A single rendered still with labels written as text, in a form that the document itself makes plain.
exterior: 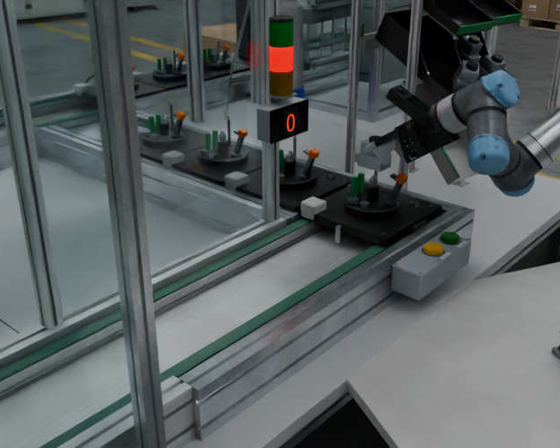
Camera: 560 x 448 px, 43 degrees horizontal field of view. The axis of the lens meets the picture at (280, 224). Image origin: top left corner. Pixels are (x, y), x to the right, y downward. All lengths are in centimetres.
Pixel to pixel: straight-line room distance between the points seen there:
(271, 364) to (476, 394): 36
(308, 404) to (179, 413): 23
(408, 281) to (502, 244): 43
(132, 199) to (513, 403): 76
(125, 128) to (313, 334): 62
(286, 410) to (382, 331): 30
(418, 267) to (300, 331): 32
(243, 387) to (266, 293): 29
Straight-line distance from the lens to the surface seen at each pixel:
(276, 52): 146
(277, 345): 121
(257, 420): 120
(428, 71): 182
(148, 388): 97
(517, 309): 155
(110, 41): 78
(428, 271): 144
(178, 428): 113
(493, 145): 135
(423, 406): 125
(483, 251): 177
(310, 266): 152
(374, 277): 141
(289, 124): 150
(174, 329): 132
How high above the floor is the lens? 165
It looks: 25 degrees down
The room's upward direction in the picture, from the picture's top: straight up
